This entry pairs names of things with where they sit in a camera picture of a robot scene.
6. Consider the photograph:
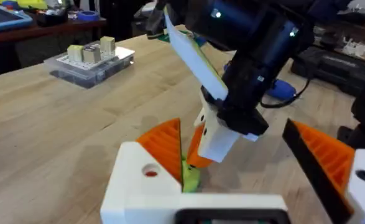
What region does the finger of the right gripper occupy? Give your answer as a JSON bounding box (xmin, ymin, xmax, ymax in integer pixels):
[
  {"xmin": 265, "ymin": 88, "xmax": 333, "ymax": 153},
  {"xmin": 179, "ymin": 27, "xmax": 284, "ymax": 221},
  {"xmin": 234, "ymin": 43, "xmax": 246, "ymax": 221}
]
[{"xmin": 187, "ymin": 93, "xmax": 242, "ymax": 169}]

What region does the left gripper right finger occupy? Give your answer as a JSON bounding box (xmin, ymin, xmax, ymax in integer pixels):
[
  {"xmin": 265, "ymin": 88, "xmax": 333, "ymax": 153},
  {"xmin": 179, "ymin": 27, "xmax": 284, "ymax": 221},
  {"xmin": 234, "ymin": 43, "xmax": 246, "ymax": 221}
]
[{"xmin": 282, "ymin": 118, "xmax": 365, "ymax": 224}]

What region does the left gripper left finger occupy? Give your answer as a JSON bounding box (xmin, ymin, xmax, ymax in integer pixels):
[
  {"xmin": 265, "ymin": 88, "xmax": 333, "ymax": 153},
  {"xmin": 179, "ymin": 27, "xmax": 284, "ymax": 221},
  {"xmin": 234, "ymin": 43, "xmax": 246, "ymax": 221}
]
[{"xmin": 100, "ymin": 118, "xmax": 183, "ymax": 224}]

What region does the green disc with holes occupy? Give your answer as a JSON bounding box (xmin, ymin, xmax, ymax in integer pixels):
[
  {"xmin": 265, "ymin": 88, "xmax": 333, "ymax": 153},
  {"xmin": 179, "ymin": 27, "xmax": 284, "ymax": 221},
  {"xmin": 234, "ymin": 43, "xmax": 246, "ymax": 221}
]
[{"xmin": 181, "ymin": 157, "xmax": 201, "ymax": 194}]

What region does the flat wrist plate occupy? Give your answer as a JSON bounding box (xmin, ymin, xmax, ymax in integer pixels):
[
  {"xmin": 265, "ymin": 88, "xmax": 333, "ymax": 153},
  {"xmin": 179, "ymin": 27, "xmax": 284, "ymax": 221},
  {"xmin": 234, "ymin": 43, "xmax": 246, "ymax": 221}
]
[{"xmin": 163, "ymin": 6, "xmax": 230, "ymax": 101}]

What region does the black tool case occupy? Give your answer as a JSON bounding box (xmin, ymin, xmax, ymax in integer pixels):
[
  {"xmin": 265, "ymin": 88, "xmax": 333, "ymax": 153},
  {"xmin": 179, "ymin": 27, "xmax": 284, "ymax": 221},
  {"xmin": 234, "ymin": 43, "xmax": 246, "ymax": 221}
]
[{"xmin": 290, "ymin": 46, "xmax": 365, "ymax": 98}]

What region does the green board with blocks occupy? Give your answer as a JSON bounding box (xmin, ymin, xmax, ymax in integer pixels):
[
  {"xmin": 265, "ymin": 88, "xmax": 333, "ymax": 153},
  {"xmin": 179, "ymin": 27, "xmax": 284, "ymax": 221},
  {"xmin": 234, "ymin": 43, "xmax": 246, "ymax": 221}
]
[{"xmin": 157, "ymin": 29, "xmax": 208, "ymax": 48}]

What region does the heap of white parts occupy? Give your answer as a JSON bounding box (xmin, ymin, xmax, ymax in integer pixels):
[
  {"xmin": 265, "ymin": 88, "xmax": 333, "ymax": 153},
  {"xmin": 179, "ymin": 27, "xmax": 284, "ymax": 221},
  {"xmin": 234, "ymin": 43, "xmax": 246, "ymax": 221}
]
[{"xmin": 340, "ymin": 36, "xmax": 365, "ymax": 65}]

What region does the clear box with blocks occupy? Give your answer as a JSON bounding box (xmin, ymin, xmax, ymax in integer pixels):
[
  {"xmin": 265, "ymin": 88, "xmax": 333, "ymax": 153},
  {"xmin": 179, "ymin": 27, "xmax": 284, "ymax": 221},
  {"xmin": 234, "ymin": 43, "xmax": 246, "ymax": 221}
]
[{"xmin": 44, "ymin": 35, "xmax": 136, "ymax": 90}]

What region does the blue tape roll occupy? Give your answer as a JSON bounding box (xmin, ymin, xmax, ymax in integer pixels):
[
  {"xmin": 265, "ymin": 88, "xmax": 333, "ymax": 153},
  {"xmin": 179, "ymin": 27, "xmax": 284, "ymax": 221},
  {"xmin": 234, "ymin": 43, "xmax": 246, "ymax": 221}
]
[{"xmin": 76, "ymin": 10, "xmax": 100, "ymax": 22}]

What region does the dark wooden side table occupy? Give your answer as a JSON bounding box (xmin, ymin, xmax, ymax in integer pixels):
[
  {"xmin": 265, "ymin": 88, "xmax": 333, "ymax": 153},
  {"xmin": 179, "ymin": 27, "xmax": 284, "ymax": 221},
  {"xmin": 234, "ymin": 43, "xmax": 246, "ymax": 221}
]
[{"xmin": 0, "ymin": 17, "xmax": 108, "ymax": 46}]

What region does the blue flat tray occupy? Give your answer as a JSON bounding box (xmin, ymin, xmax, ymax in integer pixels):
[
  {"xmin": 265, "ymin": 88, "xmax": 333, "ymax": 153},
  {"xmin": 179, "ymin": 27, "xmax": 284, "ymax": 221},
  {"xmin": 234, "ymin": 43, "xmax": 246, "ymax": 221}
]
[{"xmin": 0, "ymin": 5, "xmax": 34, "ymax": 34}]

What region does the black cable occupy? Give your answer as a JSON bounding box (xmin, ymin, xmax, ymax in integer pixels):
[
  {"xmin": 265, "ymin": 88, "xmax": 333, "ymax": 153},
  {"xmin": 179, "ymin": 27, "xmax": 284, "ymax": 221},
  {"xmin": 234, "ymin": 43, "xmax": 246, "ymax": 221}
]
[{"xmin": 259, "ymin": 77, "xmax": 311, "ymax": 109}]

